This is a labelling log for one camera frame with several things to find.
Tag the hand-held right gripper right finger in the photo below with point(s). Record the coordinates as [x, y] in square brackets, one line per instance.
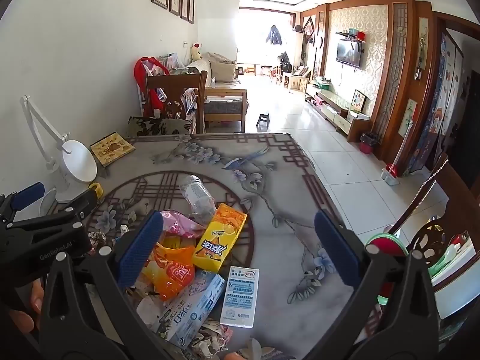
[337, 249]

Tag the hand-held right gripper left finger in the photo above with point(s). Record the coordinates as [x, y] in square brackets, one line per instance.
[140, 249]

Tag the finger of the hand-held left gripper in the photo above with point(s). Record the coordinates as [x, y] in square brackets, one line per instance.
[73, 205]
[26, 195]

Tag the orange plastic bag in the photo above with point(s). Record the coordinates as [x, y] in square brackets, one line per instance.
[174, 272]

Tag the pink plastic bag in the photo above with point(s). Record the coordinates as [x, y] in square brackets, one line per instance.
[178, 225]

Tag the clear plastic bottle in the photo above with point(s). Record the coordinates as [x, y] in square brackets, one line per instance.
[195, 195]

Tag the yellow snack packet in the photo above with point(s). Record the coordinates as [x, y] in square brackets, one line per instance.
[221, 238]

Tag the white drink carton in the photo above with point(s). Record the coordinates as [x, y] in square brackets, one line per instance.
[240, 296]

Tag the printed paper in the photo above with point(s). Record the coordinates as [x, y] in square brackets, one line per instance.
[213, 339]

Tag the person's left hand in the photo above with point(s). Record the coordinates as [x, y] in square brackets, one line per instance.
[22, 318]

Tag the yellow plastic holder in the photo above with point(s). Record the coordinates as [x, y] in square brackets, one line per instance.
[96, 190]

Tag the white desk lamp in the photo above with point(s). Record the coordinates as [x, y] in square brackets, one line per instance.
[80, 165]

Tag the small crumpled paper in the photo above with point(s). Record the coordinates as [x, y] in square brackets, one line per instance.
[98, 238]

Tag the red green round lid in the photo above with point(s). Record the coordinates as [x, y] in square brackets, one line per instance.
[382, 245]

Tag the floral printed tablecloth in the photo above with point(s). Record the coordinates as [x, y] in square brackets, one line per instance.
[277, 240]

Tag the yellow brown book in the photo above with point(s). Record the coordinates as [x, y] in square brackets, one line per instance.
[112, 149]

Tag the carved dark wooden chair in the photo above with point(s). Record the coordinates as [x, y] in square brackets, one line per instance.
[435, 234]

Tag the red waste bin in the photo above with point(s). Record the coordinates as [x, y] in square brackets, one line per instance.
[367, 144]

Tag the floral seat cushion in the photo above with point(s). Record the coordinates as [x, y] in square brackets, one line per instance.
[157, 125]

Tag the low television cabinet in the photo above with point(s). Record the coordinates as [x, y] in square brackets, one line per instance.
[333, 107]

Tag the small dark stool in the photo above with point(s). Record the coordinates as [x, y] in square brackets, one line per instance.
[263, 119]

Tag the colourful framed picture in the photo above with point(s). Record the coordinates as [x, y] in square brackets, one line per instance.
[359, 100]

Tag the red bag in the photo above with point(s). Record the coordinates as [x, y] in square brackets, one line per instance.
[142, 68]

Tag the blue printed door curtain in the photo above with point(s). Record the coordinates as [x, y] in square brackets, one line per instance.
[438, 108]

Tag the small wooden side table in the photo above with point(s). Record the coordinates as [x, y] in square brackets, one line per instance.
[296, 80]

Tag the wooden sofa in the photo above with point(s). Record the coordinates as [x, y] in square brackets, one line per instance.
[225, 93]

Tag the black bag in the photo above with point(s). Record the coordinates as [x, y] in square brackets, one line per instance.
[284, 60]

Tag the tan sofa pillow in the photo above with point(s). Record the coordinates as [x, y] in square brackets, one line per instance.
[223, 70]

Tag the stuffed toy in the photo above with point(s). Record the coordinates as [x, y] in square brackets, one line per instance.
[195, 50]

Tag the dark hanging jacket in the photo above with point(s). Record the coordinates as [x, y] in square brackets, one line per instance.
[274, 34]

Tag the bamboo wall picture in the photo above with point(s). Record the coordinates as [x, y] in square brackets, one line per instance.
[408, 118]

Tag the wall television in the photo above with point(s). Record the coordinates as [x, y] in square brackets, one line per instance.
[348, 54]

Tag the wall shelf with items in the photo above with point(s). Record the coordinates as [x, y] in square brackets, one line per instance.
[350, 34]

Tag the diamond wooden wall decoration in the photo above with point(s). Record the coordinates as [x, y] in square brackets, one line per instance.
[309, 27]

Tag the tall wall scroll picture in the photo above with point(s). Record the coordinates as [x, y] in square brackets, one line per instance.
[423, 41]

